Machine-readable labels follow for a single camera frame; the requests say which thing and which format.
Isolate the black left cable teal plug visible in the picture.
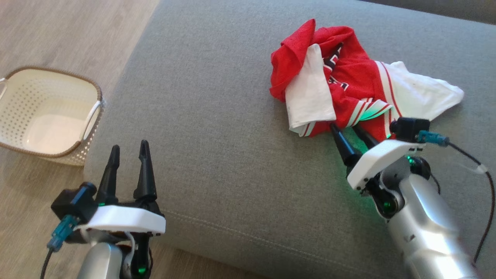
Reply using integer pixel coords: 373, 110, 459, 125
40, 215, 81, 279

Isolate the red jersey with white sleeves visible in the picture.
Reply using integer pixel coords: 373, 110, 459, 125
269, 19, 465, 142

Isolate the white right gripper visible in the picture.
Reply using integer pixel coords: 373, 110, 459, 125
329, 122, 425, 191

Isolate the black right cable teal plug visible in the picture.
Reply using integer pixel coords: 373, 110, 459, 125
417, 131, 496, 265

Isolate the black cable teal plug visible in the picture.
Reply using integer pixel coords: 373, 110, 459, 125
40, 215, 81, 279
417, 131, 496, 265

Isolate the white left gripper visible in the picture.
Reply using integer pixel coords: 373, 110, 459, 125
79, 139, 166, 235

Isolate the cream perforated laundry basket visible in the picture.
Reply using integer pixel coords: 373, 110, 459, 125
0, 66, 105, 167

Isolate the white paper cable label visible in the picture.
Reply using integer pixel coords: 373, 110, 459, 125
459, 163, 488, 174

